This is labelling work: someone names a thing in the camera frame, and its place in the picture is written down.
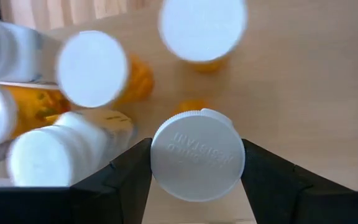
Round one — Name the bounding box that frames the orange medicine bottle white cap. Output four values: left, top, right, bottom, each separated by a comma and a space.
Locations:
0, 80, 71, 149
157, 0, 249, 75
55, 29, 155, 110
150, 98, 247, 203

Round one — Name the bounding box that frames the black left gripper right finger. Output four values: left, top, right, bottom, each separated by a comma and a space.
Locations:
240, 138, 358, 224

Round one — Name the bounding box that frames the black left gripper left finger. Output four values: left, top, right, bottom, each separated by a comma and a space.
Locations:
0, 138, 154, 224

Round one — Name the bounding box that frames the white plastic medicine bottle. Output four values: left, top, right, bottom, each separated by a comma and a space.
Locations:
6, 108, 137, 188
0, 12, 62, 84

